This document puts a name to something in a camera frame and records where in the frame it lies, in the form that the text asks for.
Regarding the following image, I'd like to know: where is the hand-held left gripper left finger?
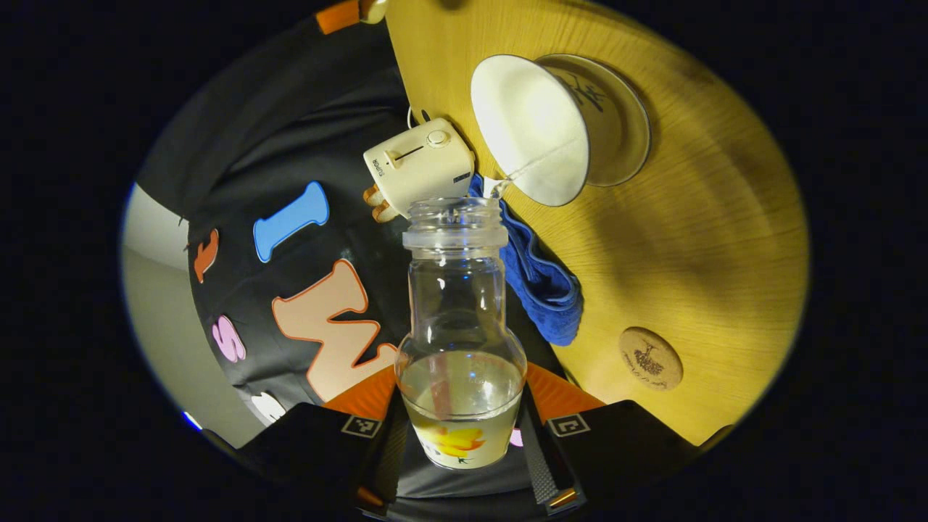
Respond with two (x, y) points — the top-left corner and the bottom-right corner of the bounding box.
(239, 362), (408, 519)

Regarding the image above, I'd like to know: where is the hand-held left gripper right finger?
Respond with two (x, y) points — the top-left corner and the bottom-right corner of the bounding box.
(518, 362), (700, 517)

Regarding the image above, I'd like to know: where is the clear plastic water bottle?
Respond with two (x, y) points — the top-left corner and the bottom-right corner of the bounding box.
(394, 197), (529, 471)

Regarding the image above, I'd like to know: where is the round cork coaster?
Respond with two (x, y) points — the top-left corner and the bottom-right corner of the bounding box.
(618, 326), (684, 392)

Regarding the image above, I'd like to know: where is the white ceramic teacup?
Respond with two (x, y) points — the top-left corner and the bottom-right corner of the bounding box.
(470, 53), (631, 208)

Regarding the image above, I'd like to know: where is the black backdrop cloth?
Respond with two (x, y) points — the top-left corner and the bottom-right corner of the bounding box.
(134, 14), (573, 501)

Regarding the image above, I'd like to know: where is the blue towel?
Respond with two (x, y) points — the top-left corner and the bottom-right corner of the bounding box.
(468, 173), (584, 347)

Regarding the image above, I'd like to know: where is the cream toaster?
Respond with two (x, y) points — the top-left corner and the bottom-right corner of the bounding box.
(362, 117), (476, 220)

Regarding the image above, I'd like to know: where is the white ceramic saucer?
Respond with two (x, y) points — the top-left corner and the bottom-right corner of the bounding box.
(540, 53), (652, 188)

